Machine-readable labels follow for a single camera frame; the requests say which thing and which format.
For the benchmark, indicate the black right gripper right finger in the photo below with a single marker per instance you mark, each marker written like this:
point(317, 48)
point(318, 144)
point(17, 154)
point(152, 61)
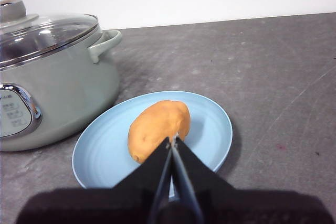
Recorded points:
point(202, 174)

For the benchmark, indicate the glass lid with green knob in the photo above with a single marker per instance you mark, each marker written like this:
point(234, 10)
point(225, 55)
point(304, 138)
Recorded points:
point(47, 35)

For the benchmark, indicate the pale green electric steamer pot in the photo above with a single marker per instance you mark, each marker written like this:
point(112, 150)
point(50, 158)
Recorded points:
point(73, 90)

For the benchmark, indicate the blue round plate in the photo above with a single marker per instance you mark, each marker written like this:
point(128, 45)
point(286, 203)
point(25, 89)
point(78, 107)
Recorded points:
point(105, 150)

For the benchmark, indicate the brown potato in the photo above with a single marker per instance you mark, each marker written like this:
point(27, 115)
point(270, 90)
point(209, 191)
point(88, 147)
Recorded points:
point(157, 124)

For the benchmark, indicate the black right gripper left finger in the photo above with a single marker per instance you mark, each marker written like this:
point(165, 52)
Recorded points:
point(141, 176)

